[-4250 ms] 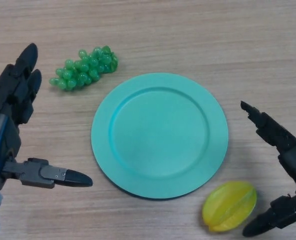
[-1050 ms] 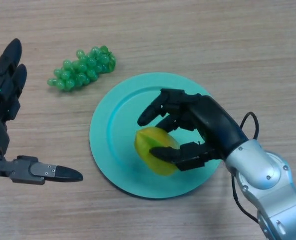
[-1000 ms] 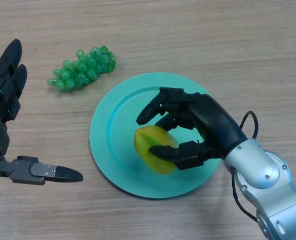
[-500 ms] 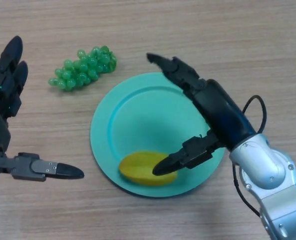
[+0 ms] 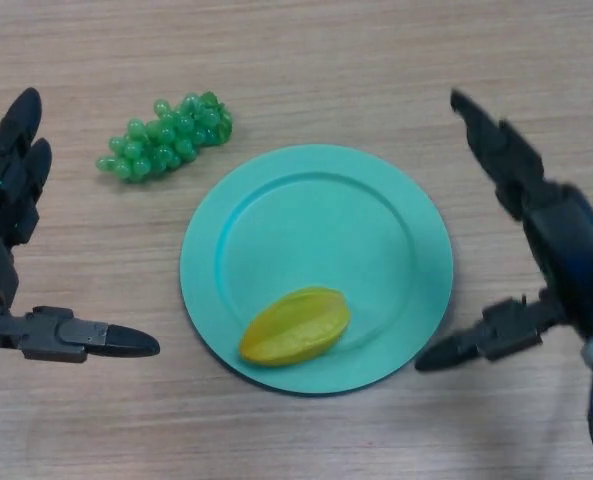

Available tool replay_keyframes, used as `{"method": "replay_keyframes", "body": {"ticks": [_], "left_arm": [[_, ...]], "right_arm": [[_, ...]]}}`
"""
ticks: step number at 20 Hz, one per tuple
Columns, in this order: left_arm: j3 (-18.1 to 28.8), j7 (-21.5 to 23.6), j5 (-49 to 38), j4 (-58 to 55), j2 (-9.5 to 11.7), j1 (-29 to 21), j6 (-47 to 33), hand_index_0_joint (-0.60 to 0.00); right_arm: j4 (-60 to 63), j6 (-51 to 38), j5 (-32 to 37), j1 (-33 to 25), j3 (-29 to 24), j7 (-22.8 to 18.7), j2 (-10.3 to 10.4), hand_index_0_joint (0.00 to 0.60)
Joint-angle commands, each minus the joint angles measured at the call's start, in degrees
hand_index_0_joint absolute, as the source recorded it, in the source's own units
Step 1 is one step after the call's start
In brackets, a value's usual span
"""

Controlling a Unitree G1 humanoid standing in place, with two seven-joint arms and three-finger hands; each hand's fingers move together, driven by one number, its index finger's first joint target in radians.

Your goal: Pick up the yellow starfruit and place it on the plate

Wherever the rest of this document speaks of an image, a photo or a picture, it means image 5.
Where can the green grape bunch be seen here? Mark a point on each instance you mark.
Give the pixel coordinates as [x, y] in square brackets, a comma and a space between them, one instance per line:
[166, 137]

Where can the teal round plate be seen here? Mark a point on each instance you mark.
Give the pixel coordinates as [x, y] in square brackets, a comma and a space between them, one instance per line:
[318, 235]

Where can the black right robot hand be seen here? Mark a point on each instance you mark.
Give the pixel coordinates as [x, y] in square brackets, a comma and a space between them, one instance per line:
[561, 240]

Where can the yellow starfruit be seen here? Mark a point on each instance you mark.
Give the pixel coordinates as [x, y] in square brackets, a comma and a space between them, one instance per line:
[296, 327]

